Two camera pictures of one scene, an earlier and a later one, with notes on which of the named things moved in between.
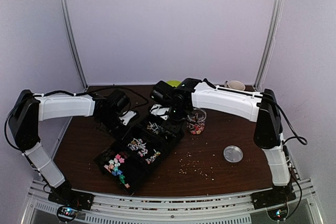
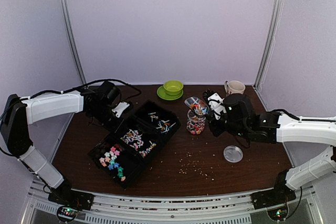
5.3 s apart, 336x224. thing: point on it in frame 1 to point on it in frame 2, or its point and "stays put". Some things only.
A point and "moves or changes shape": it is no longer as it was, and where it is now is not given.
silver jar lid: [233, 153] stays put
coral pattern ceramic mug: [234, 84] stays put
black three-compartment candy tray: [128, 159] moves or changes shape
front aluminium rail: [172, 209] stays put
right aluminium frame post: [275, 29] stays put
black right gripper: [174, 129] to [216, 130]
